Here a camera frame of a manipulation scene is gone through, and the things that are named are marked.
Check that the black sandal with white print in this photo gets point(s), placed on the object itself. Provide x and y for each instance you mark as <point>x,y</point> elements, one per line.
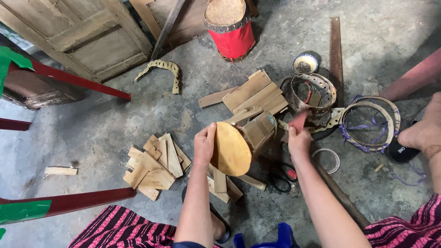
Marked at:
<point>399,153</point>

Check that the small wood chip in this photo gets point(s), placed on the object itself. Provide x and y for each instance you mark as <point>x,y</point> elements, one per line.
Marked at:
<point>379,167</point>

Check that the person's left hand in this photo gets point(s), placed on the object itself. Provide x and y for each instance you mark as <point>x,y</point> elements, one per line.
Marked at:
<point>205,146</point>

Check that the faded pink furniture leg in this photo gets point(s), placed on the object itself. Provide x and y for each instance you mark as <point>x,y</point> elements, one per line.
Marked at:
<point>413,75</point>

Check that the plain black sandal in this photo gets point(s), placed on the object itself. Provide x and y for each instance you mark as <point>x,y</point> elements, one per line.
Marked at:
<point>222,220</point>

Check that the green plastic sheet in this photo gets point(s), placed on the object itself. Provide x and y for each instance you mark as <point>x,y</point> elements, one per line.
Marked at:
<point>8,58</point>

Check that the person's right foot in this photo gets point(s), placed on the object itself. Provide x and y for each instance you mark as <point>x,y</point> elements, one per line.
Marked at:
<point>425,131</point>

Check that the curved perforated beige strip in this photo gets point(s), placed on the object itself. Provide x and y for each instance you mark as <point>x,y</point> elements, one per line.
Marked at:
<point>165,65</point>

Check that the small pale wooden block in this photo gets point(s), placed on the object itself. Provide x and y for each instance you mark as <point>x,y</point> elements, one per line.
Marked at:
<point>61,171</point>

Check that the leaning wooden board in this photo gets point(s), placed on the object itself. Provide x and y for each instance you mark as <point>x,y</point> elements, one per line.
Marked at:
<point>193,20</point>

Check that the person's foot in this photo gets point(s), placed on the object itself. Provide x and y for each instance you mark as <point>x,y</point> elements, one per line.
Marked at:
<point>425,131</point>
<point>218,227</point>

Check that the unfinished small wooden drum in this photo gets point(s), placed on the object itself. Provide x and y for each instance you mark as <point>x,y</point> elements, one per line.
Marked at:
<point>232,150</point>

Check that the grey metal bar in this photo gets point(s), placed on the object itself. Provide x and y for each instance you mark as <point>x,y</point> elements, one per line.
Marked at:
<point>168,29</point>

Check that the person's left foot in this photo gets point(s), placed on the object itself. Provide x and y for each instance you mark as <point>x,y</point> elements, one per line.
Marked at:
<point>218,227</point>

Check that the red sandpaper piece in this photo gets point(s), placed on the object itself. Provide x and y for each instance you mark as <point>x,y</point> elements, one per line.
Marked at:
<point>299,120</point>

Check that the blue plastic stool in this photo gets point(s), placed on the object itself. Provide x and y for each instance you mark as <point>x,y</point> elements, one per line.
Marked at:
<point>272,239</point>

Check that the round wooden peg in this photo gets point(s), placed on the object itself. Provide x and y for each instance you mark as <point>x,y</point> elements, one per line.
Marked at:
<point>253,182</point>

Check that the dark red furniture leg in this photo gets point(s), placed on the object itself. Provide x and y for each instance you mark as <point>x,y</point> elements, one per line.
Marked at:
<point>13,124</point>
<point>79,81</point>
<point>89,201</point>

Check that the old wooden door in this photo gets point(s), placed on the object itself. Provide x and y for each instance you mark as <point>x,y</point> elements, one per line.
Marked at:
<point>82,38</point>

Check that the long brown wooden stick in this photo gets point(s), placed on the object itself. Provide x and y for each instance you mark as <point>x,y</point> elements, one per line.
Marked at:
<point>341,196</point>

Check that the black and red scissors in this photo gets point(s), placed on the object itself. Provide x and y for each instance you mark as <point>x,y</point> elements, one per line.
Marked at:
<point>280,179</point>

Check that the small bowl of nails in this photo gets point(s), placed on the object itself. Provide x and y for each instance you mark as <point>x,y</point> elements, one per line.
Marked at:
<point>305,64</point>

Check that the person's right hand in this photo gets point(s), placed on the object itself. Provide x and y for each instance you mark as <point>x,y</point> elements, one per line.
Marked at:
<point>299,146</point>

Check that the long thin wooden slat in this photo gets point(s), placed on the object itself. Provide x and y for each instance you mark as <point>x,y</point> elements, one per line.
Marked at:
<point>215,98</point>

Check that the person's right fingers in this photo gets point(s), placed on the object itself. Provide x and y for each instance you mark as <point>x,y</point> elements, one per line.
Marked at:
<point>297,132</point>

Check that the red drum with hide head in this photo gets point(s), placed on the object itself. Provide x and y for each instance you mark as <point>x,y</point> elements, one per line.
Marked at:
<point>234,38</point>

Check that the pink black striped trousers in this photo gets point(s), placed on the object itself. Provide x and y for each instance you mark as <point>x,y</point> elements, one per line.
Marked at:
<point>120,227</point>

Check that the green tape wrap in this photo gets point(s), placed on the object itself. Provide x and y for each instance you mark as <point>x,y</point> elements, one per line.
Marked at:
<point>24,210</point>

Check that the short wooden slat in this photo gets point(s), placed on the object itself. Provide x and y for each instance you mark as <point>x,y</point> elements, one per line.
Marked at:
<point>219,181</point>
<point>217,194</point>
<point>235,191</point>

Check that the rusty hand saw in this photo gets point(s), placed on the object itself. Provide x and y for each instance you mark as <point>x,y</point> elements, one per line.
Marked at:
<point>336,58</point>

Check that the pile of wooden slats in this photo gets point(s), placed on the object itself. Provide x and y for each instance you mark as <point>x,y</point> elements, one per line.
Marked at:
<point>156,167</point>
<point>256,94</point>

